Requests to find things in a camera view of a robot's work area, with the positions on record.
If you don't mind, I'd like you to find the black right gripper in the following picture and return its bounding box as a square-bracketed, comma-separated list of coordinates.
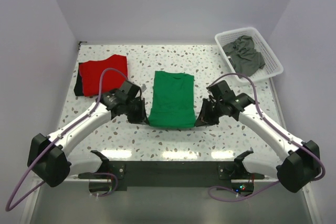
[195, 98, 225, 127]

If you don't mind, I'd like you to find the green t-shirt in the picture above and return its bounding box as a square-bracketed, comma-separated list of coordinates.
[148, 71, 196, 129]

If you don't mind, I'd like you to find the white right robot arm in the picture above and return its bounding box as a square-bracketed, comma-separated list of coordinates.
[195, 81, 323, 193]

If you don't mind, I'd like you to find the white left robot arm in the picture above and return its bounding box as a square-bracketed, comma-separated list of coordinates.
[27, 80, 149, 187]

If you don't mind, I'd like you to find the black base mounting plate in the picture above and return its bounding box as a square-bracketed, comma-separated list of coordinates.
[78, 161, 264, 196]

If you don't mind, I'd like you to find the grey t-shirt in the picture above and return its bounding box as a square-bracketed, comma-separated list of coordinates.
[222, 35, 265, 77]

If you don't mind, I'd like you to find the red folded t-shirt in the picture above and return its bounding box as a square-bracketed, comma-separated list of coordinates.
[78, 54, 129, 97]

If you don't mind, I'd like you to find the black folded t-shirt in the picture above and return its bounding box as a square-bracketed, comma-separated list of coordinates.
[73, 73, 84, 97]

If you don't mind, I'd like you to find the white plastic basket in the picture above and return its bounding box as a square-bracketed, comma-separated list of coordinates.
[215, 27, 284, 82]

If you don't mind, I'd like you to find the aluminium frame rail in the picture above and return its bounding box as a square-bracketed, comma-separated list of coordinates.
[21, 168, 321, 223]

